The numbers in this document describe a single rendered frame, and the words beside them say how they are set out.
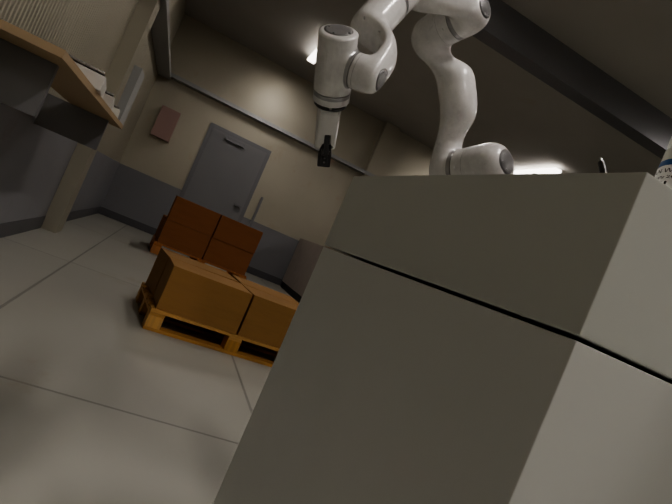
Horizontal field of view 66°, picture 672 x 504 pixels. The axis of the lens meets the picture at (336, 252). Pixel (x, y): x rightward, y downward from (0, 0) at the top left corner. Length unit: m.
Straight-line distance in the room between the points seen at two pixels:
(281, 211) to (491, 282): 8.97
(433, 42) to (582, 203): 1.05
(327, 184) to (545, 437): 9.30
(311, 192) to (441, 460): 9.14
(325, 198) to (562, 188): 9.18
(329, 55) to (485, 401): 0.81
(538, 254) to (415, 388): 0.20
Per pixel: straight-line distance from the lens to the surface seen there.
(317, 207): 9.63
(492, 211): 0.60
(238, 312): 3.29
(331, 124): 1.20
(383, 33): 1.21
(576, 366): 0.47
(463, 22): 1.45
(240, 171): 9.32
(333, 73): 1.14
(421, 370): 0.60
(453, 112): 1.44
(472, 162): 1.38
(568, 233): 0.51
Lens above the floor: 0.80
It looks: 1 degrees up
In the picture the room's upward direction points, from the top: 23 degrees clockwise
